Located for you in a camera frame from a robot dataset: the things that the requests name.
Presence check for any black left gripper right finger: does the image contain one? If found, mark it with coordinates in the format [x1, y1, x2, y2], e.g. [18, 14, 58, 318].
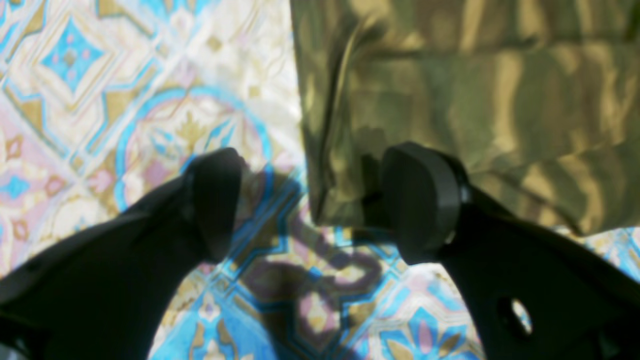
[381, 142, 640, 360]

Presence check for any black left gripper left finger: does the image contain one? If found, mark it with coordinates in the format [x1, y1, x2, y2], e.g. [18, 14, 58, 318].
[0, 147, 244, 360]

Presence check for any camouflage T-shirt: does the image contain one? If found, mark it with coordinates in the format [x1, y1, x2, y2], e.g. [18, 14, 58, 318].
[289, 0, 640, 236]

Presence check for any patterned tablecloth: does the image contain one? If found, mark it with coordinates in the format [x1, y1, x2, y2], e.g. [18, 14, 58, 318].
[1, 0, 639, 360]

